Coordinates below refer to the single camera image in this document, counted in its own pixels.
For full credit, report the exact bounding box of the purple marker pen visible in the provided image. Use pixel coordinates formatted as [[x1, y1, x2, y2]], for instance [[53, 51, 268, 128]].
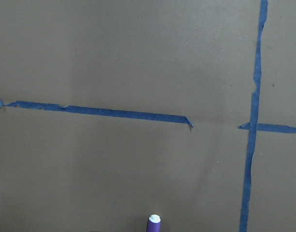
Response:
[[146, 214, 161, 232]]

